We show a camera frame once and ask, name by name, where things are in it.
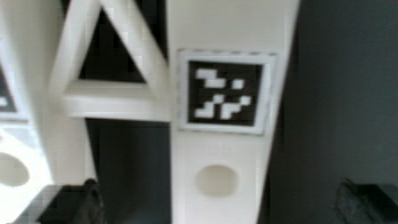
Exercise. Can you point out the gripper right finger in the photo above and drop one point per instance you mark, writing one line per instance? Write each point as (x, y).
(367, 203)

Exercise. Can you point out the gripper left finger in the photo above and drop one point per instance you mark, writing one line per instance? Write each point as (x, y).
(66, 205)

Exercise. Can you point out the white long side bar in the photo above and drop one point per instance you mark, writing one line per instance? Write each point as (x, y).
(49, 99)
(230, 47)

